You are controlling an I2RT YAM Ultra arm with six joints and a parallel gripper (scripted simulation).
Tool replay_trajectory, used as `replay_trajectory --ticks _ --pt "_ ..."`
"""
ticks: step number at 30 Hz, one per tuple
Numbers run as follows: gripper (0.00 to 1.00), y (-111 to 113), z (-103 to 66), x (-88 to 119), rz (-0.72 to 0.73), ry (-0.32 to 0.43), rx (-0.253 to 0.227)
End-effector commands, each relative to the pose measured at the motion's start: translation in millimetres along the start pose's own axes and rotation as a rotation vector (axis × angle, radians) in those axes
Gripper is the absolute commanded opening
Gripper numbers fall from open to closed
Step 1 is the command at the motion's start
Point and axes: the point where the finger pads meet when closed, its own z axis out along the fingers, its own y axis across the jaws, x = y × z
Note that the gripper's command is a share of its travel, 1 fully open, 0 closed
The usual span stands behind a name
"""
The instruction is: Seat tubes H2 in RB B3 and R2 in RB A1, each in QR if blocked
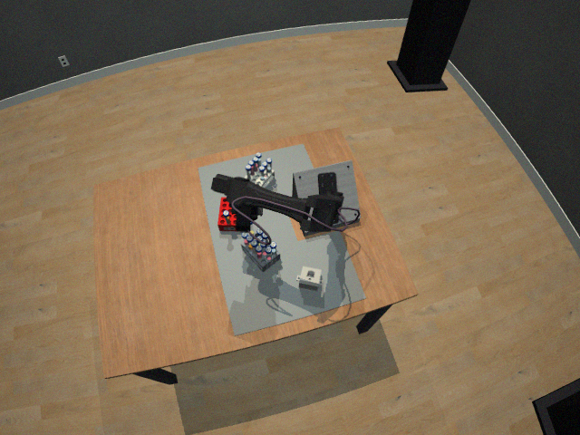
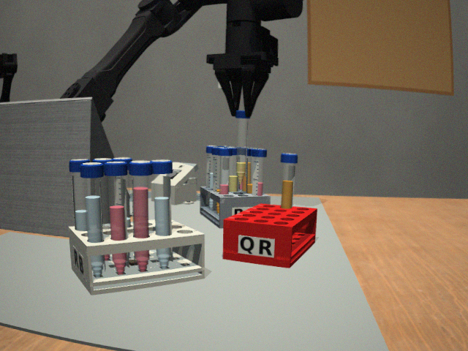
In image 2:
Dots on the red test tube rack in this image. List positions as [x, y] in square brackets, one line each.
[247, 240]

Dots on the white test tube rack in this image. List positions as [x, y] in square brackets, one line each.
[188, 258]

